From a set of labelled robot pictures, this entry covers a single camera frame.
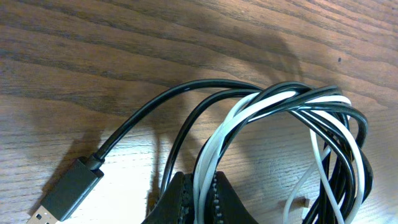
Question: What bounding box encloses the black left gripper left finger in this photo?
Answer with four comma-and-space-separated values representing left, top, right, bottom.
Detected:
142, 172, 195, 224

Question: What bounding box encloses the white usb cable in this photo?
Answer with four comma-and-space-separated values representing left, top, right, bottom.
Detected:
192, 90, 366, 224

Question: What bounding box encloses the black usb cable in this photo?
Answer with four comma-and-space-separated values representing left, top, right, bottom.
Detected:
26, 78, 374, 224

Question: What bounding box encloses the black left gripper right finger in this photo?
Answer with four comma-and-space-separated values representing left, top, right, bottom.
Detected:
205, 171, 258, 224

